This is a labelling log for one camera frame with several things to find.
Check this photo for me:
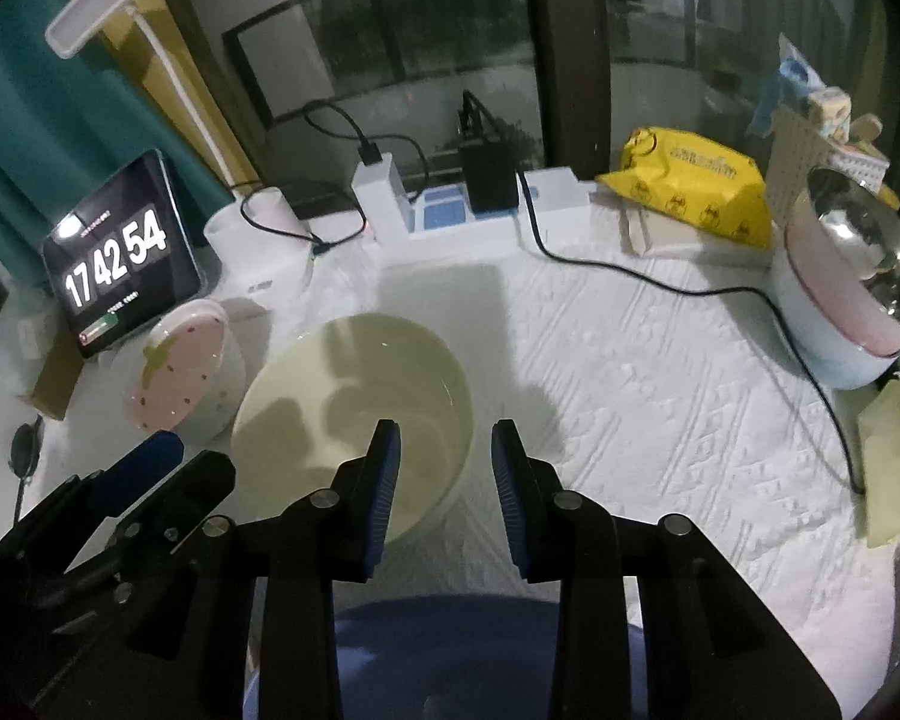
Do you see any pink strawberry bowl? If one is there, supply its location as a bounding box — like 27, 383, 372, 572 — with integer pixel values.
124, 298, 250, 442

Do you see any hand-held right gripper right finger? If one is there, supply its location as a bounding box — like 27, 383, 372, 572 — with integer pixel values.
491, 418, 845, 720

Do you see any tablet with clock display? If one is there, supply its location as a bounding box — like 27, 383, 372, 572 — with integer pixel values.
41, 150, 203, 359

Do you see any cardboard box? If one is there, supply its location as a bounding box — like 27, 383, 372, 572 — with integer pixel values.
19, 315, 83, 421

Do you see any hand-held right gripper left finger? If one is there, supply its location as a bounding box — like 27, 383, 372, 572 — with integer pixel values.
124, 418, 404, 720

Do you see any white charger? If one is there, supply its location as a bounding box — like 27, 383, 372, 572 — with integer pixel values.
352, 152, 410, 245

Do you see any teal curtain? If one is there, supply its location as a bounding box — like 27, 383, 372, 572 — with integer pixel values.
0, 0, 233, 293

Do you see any black charger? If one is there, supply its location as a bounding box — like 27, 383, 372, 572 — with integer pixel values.
457, 90, 522, 215

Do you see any white tablecloth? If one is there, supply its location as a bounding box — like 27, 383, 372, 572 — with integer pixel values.
0, 217, 900, 720

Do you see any cream bowl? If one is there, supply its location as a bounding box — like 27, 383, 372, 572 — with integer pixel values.
230, 313, 475, 545

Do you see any black round puck with cable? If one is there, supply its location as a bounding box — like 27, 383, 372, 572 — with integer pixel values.
6, 416, 46, 537

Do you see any dark window frame post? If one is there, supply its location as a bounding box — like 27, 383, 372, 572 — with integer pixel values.
517, 0, 608, 173

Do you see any steel bowl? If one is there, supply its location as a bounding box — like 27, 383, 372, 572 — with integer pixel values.
802, 163, 900, 331

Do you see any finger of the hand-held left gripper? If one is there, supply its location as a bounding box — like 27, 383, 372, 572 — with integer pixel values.
0, 431, 185, 563
124, 454, 237, 563

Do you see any black cable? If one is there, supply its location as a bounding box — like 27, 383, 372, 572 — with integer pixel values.
517, 169, 867, 496
240, 100, 428, 260

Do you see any white desk lamp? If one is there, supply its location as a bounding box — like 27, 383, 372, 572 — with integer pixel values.
45, 0, 314, 301

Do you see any white power strip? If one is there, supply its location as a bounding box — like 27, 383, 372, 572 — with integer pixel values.
405, 167, 593, 260

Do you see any large blue bowl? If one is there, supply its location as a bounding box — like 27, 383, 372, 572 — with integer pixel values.
244, 592, 650, 720

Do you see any yellow packet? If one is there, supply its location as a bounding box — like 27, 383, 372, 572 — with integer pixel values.
596, 126, 777, 250

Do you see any blue and white packet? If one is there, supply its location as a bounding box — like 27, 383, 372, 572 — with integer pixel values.
750, 34, 826, 136

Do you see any pale flat box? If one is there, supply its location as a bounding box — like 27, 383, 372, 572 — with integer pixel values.
622, 206, 773, 257

